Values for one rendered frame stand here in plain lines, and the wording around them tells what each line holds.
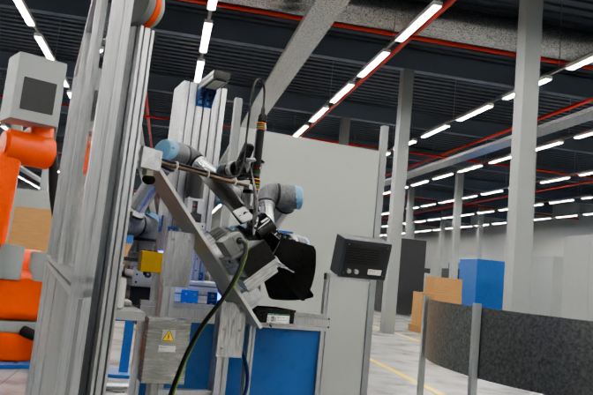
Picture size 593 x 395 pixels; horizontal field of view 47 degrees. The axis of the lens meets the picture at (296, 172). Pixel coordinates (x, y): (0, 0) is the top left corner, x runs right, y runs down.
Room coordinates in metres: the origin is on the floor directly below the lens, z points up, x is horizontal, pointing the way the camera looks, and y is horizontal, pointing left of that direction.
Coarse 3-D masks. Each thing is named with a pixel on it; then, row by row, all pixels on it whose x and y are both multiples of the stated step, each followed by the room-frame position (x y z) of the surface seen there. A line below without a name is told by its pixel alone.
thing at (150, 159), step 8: (144, 152) 2.22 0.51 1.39; (152, 152) 2.25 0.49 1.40; (160, 152) 2.28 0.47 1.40; (144, 160) 2.22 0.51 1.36; (152, 160) 2.25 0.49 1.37; (160, 160) 2.28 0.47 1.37; (136, 168) 2.28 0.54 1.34; (144, 168) 2.26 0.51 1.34; (152, 168) 2.26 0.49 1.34; (160, 168) 2.29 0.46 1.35
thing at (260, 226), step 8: (264, 216) 2.66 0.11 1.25; (248, 224) 2.67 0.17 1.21; (264, 224) 2.64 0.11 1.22; (272, 224) 2.65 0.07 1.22; (240, 232) 2.64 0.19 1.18; (248, 232) 2.62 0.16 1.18; (256, 232) 2.64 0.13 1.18; (264, 232) 2.64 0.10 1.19; (272, 232) 2.66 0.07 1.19; (248, 240) 2.61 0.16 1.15; (256, 240) 2.65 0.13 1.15
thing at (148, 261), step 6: (144, 252) 2.94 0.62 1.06; (150, 252) 2.95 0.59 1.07; (156, 252) 2.96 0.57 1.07; (162, 252) 2.98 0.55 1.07; (144, 258) 2.94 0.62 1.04; (150, 258) 2.95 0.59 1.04; (156, 258) 2.96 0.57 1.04; (138, 264) 3.02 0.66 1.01; (144, 264) 2.95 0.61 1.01; (150, 264) 2.95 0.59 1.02; (156, 264) 2.96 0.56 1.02; (138, 270) 3.00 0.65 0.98; (144, 270) 2.95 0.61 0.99; (150, 270) 2.96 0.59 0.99; (156, 270) 2.97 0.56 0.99
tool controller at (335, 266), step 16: (336, 240) 3.34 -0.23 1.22; (352, 240) 3.27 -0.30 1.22; (368, 240) 3.32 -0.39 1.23; (384, 240) 3.41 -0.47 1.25; (336, 256) 3.33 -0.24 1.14; (352, 256) 3.29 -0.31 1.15; (368, 256) 3.31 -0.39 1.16; (384, 256) 3.34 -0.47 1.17; (336, 272) 3.31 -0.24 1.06; (352, 272) 3.31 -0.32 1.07; (368, 272) 3.34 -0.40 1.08; (384, 272) 3.37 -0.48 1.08
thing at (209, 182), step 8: (200, 176) 2.64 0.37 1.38; (208, 184) 2.65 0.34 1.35; (216, 184) 2.70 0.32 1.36; (224, 184) 2.76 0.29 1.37; (216, 192) 2.66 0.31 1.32; (224, 192) 2.70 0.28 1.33; (232, 192) 2.75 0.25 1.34; (224, 200) 2.66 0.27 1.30; (232, 200) 2.70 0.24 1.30; (240, 200) 2.75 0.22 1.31; (232, 208) 2.67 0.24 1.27
